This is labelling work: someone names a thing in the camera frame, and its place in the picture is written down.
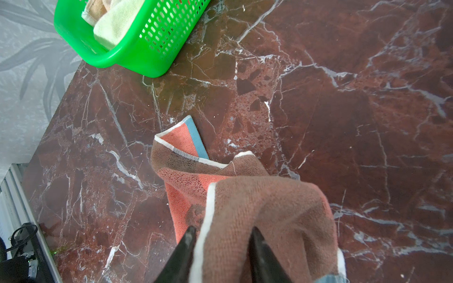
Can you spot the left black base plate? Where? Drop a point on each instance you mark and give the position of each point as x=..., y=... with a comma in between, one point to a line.
x=23, y=261

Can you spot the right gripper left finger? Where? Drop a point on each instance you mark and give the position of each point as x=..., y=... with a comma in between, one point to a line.
x=179, y=264

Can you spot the green plastic basket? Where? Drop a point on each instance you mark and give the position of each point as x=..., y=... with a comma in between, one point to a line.
x=151, y=44

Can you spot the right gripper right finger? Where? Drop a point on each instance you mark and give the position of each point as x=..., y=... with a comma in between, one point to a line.
x=265, y=267

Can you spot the yellow green towel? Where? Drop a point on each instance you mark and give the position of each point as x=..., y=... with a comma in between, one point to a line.
x=115, y=23

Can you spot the aluminium front rail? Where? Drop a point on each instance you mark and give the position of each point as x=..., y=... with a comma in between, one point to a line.
x=15, y=211

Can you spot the pink brown bear towel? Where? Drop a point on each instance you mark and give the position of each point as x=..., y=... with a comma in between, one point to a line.
x=225, y=201

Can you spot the peach patterned towel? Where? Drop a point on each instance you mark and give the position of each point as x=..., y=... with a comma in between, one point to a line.
x=94, y=10

